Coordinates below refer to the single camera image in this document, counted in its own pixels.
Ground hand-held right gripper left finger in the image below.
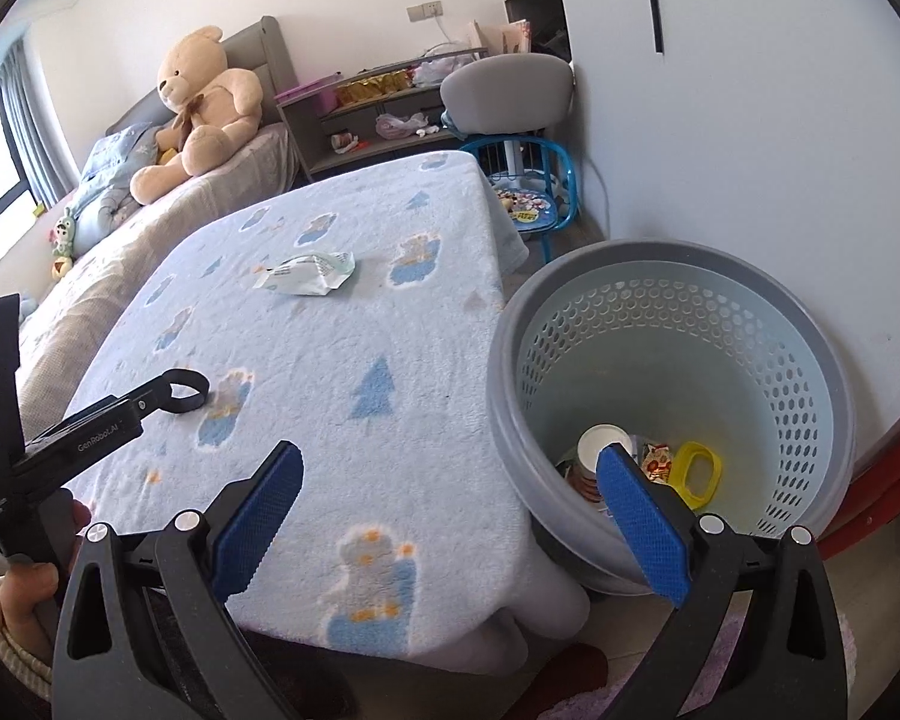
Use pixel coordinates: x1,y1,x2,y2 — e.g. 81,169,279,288
51,441,305,720

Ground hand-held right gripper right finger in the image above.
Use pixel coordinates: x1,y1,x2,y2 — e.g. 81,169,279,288
596,444,850,720

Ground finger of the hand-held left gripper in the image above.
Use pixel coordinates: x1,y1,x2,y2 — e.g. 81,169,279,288
116,373,178,416

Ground black strap band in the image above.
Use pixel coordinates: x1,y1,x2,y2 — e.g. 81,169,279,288
159,369,211,415

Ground red printed wrapper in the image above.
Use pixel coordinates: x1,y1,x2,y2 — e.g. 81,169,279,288
637,441,676,485

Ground red and white paper cup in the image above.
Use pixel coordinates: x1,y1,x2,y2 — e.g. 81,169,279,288
562,424,635,515

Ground yellow plastic lid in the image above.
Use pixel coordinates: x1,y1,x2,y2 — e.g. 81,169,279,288
667,441,723,509

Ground grey perforated waste basket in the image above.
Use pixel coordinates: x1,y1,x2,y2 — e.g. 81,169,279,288
487,240,860,595

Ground person's left forearm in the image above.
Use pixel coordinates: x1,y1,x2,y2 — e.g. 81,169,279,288
0,577,53,706

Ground person's left hand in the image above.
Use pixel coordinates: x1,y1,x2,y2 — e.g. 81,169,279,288
0,501,91,653

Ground bed with beige bedspread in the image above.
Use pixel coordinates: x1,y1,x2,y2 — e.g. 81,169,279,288
15,120,297,406

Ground small green plush toy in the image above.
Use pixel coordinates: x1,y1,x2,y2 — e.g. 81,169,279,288
49,206,80,278

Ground white plastic wrapper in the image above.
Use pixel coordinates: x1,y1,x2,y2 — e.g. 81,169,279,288
253,250,357,298

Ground blue printed fleece blanket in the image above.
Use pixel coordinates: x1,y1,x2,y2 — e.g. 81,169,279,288
60,150,593,672

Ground blue patterned pillow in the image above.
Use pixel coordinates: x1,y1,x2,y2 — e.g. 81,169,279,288
82,122,162,188

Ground grey curtain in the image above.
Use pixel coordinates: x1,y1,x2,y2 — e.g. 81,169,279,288
0,37,76,203

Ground large beige teddy bear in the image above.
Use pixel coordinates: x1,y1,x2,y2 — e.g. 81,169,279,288
130,25,265,206

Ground pink storage box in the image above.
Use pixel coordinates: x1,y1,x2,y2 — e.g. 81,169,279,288
274,75,342,110

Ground blue stool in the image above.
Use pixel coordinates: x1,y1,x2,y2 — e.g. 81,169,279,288
461,133,584,263

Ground grey bed headboard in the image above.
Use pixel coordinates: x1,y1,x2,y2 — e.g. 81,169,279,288
105,15,301,188

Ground pink plastic bag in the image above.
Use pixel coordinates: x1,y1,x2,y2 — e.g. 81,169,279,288
375,112,428,139

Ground gold foil packets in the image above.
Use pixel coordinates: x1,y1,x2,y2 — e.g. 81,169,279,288
335,69,413,106

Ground grey shelf unit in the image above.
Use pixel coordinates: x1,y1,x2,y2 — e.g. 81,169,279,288
276,47,488,181

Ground white plastic bag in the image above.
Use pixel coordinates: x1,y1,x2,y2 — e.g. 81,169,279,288
412,52,470,88

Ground grey chair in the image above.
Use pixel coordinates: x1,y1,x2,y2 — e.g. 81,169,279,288
440,54,575,137

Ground white wardrobe with niche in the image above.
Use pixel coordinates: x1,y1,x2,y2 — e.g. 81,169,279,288
495,0,578,67

